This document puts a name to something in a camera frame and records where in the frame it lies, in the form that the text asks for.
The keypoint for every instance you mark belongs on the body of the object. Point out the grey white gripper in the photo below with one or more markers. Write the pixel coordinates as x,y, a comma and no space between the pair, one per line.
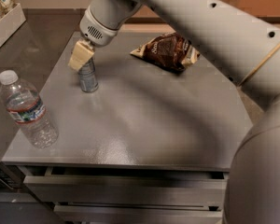
98,31

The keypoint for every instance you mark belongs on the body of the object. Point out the silver blue redbull can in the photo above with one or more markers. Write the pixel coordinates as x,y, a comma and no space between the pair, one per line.
87,77

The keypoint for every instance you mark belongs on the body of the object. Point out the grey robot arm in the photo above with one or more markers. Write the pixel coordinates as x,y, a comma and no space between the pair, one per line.
244,49

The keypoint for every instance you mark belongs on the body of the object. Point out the brown chip bag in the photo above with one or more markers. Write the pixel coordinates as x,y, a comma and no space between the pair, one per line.
170,52

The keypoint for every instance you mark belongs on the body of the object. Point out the clear plastic water bottle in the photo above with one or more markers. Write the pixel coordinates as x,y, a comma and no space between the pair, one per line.
23,103

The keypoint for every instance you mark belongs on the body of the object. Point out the white snack box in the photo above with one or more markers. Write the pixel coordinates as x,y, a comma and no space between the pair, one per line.
10,23

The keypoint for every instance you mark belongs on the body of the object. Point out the lower grey drawer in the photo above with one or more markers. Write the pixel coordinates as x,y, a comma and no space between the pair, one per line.
128,215

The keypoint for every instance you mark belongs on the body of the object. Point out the grey drawer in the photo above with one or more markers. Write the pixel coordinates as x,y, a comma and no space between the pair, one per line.
128,215
129,187

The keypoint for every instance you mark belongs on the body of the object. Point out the upper grey drawer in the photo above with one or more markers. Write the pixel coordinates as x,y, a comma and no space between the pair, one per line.
129,187

